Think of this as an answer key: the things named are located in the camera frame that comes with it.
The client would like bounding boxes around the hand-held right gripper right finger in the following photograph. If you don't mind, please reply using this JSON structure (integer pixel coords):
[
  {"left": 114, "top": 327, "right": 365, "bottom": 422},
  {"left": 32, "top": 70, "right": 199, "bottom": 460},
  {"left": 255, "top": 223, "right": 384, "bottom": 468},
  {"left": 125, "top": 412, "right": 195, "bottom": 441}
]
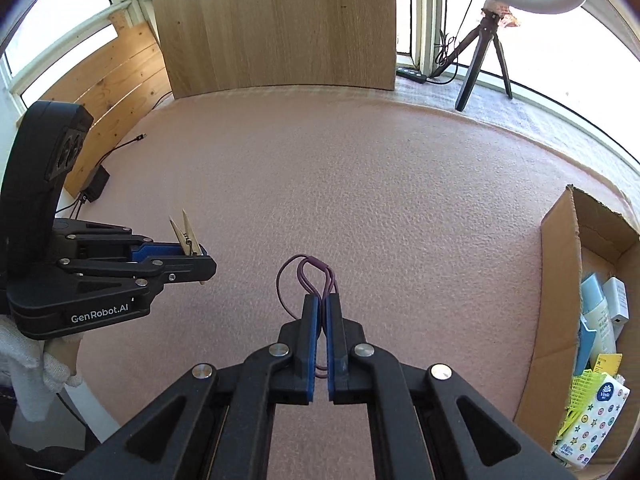
[{"left": 325, "top": 294, "right": 578, "bottom": 480}]

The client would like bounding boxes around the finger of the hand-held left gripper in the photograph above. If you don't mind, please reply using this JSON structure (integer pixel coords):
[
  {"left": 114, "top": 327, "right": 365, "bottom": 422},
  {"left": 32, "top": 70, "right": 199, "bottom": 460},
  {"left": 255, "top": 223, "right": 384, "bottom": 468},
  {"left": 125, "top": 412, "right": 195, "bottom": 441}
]
[
  {"left": 57, "top": 255, "right": 218, "bottom": 286},
  {"left": 52, "top": 218, "right": 205, "bottom": 264}
]

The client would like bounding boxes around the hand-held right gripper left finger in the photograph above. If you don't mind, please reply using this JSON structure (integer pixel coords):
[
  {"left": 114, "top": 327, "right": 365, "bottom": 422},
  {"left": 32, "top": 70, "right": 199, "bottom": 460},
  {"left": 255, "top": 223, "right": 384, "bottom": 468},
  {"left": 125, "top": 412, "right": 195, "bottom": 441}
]
[{"left": 62, "top": 295, "right": 322, "bottom": 480}]

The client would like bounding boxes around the wooden clothespin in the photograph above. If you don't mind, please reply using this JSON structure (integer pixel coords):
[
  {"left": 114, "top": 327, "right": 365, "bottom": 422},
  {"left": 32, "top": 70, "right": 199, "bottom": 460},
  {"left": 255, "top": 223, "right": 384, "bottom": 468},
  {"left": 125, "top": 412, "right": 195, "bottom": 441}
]
[{"left": 169, "top": 209, "right": 206, "bottom": 287}]

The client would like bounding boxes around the purple rubber band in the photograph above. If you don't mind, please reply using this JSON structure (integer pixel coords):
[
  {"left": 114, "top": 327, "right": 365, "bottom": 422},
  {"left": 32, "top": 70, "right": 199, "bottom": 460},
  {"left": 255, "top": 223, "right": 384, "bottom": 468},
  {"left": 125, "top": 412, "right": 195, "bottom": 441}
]
[{"left": 276, "top": 255, "right": 341, "bottom": 378}]

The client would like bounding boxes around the cardboard box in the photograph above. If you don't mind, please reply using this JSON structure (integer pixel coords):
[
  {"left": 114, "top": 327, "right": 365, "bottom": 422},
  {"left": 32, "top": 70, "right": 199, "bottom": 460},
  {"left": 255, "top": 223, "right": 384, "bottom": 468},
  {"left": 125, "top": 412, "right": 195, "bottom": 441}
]
[{"left": 514, "top": 185, "right": 640, "bottom": 471}]

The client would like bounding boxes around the blue plastic phone stand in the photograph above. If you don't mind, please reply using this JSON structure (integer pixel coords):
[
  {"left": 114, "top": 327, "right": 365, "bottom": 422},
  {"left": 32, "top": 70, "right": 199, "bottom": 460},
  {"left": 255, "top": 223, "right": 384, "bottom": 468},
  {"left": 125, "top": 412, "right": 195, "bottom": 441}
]
[{"left": 576, "top": 317, "right": 598, "bottom": 376}]

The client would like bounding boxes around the printed tissue pack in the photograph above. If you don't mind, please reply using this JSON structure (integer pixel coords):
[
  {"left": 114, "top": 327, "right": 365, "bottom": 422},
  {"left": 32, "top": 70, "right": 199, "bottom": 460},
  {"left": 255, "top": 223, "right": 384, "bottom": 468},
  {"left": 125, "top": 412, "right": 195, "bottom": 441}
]
[{"left": 552, "top": 372, "right": 632, "bottom": 471}]

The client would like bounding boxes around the person's left hand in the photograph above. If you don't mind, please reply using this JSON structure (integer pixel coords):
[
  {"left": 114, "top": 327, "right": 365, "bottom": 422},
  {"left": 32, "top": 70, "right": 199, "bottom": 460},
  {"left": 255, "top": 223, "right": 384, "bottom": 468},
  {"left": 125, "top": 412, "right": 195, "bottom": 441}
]
[{"left": 0, "top": 314, "right": 84, "bottom": 391}]

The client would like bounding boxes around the black adapter box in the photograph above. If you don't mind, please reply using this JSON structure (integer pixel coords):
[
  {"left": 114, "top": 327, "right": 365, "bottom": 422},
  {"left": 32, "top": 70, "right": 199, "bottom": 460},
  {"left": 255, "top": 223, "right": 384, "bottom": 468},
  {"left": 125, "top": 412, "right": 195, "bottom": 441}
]
[{"left": 82, "top": 165, "right": 112, "bottom": 203}]

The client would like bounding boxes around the pine plank panel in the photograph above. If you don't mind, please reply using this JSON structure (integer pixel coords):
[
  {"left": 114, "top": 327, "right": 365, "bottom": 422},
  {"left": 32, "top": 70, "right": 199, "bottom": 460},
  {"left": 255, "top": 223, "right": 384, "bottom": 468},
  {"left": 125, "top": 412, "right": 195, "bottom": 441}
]
[{"left": 37, "top": 10, "right": 173, "bottom": 198}]

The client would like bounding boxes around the pink blanket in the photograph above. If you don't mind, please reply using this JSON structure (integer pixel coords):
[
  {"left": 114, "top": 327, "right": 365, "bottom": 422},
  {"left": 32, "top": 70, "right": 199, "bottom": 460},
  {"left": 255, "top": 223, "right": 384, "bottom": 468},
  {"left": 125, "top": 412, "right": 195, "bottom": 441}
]
[{"left": 55, "top": 85, "right": 640, "bottom": 480}]

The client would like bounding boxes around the yellow shuttlecock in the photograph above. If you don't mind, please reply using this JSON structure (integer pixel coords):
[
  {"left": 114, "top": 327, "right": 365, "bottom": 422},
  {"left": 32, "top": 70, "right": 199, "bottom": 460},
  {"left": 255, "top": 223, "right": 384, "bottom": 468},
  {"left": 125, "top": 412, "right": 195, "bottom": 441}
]
[{"left": 557, "top": 367, "right": 608, "bottom": 436}]

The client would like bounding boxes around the light wooden board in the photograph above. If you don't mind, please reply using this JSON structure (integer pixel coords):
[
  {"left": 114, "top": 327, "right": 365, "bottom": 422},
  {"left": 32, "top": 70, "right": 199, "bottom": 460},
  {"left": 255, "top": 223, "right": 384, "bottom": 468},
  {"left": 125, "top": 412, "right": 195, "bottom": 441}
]
[{"left": 150, "top": 0, "right": 398, "bottom": 100}]

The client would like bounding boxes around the light blue tube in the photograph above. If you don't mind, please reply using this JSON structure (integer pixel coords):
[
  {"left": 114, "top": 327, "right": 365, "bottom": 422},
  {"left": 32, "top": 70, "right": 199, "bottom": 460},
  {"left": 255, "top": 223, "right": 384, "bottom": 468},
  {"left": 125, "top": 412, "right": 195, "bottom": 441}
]
[{"left": 580, "top": 272, "right": 618, "bottom": 356}]

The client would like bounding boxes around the black tripod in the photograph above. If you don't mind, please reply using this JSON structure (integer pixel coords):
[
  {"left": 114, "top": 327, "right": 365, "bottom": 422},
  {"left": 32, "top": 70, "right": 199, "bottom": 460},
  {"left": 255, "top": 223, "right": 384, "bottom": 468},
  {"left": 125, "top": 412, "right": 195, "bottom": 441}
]
[{"left": 427, "top": 12, "right": 515, "bottom": 112}]

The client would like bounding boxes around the grey checked cloth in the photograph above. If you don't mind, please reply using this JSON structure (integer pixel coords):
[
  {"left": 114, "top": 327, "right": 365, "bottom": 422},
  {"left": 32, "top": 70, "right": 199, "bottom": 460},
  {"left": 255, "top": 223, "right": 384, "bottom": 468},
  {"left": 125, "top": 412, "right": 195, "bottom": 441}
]
[{"left": 395, "top": 80, "right": 640, "bottom": 186}]

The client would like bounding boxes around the red patterned wrap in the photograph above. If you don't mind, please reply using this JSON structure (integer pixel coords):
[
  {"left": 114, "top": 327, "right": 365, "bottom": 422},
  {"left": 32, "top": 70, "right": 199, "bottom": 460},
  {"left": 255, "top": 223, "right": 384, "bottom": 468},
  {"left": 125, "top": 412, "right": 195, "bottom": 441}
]
[{"left": 481, "top": 1, "right": 522, "bottom": 28}]

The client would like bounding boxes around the black cable with plug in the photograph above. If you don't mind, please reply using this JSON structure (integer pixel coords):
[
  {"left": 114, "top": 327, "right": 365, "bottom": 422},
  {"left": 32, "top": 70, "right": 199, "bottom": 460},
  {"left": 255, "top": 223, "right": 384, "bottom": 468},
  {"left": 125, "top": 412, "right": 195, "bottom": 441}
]
[{"left": 100, "top": 132, "right": 147, "bottom": 168}]

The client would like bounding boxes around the black ring light cable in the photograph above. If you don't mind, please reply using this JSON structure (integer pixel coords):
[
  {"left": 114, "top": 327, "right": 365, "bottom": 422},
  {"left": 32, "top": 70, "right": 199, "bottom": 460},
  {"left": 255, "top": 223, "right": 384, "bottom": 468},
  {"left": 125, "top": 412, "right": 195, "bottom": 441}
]
[{"left": 430, "top": 0, "right": 476, "bottom": 81}]

